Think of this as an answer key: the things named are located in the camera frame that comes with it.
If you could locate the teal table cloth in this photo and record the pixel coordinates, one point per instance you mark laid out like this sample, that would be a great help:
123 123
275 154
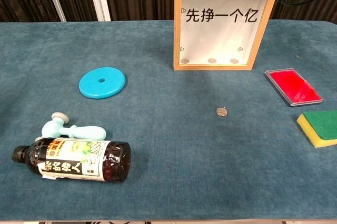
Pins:
158 142

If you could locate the light blue toy hammer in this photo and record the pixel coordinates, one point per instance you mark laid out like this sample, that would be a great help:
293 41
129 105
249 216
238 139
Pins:
87 132

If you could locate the red stamp pad box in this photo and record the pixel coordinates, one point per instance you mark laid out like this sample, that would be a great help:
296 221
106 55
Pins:
295 87

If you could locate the wooden coin box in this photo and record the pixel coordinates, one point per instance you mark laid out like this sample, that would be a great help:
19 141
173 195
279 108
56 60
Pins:
177 24

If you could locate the blue disc with hole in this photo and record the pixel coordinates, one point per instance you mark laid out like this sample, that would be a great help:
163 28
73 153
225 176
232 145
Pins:
110 82

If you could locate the silver coin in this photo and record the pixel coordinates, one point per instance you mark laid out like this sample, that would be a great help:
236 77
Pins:
221 111

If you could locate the brown tea bottle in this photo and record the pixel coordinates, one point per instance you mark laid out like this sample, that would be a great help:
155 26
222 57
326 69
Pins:
79 163

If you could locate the green yellow sponge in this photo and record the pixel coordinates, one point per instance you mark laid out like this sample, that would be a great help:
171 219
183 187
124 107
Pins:
322 126

